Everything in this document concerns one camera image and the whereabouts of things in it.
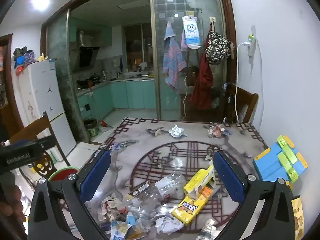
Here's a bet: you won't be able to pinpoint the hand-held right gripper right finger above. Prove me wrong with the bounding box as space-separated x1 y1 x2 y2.
214 150 297 240

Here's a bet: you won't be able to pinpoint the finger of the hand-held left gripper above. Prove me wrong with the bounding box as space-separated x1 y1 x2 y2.
30 135 56 153

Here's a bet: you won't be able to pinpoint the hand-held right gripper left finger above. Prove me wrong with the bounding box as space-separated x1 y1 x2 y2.
27 149 112 240

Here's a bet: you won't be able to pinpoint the red bucket with green rim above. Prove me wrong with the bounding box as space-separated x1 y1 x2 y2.
48 166 80 182

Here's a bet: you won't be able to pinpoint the yellow snack box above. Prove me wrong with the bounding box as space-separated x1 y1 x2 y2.
171 186 213 225

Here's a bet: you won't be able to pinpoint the colourful paper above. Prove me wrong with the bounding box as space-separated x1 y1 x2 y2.
206 122 232 138

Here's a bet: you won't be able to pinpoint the person's left hand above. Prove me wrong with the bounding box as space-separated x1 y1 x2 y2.
0 184 27 240

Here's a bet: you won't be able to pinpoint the carved wooden chair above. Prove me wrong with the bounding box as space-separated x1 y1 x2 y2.
9 112 72 178

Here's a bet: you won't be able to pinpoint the small yellow snack packet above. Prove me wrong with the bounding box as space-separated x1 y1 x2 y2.
183 165 215 195

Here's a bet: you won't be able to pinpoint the crumpled red white paper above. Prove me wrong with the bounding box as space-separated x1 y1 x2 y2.
96 196 129 222

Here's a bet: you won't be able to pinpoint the blue yellow green toy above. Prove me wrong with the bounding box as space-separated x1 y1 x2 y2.
252 135 308 183

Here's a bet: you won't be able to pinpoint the green waste bin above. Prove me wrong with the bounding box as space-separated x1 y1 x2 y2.
84 118 99 137

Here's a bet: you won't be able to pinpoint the white fridge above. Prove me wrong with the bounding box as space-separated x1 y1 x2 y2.
16 59 77 160

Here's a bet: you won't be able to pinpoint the red broom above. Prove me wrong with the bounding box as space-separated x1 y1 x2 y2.
90 91 107 127

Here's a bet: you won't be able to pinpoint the blue white wrapper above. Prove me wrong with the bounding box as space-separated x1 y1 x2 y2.
110 212 150 240

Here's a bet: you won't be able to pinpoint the crushed clear plastic bottle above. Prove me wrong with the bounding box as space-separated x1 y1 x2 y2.
126 172 187 220

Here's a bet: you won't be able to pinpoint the black wok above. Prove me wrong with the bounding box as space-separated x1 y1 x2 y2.
76 79 93 89

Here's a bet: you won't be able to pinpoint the plain wooden chair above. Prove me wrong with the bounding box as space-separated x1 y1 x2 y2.
220 83 259 123

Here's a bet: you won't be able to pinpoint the yellow booklet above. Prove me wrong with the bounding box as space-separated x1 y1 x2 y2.
290 195 305 240

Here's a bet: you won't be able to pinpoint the colourful toy pile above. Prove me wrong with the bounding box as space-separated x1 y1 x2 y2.
13 47 35 77

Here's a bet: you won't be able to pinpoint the teal kitchen base cabinets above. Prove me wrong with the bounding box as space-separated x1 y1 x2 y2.
76 79 182 128

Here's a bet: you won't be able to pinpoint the red hanging cloth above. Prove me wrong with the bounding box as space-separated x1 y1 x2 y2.
190 29 215 110

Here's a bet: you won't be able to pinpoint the black range hood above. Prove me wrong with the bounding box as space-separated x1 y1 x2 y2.
75 30 100 69

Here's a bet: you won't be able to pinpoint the brown handbag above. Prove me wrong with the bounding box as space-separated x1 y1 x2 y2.
185 66 200 87

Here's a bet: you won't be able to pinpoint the plaid cloth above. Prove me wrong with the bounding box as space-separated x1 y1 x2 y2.
162 21 187 93

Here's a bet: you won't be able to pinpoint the letter print bag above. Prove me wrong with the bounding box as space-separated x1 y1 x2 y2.
205 31 232 65

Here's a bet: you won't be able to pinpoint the white power strip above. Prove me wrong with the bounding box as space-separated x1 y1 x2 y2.
244 34 257 57

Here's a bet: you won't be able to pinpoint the kitchen window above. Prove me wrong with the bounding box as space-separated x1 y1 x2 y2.
124 22 153 72

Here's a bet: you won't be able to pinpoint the lilac cloth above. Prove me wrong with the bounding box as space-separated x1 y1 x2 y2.
180 34 190 52

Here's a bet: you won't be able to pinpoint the ceiling light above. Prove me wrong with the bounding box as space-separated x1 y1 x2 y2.
30 0 50 12

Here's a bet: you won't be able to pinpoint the white blue smiley bag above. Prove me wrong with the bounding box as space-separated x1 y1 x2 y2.
182 16 202 50

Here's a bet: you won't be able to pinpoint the thin white cable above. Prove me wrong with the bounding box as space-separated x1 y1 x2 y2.
181 76 188 122

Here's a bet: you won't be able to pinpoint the white charger cable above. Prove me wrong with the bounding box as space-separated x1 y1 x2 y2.
234 42 248 123

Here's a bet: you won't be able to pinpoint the teal wall cabinet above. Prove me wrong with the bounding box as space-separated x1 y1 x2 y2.
69 17 113 48

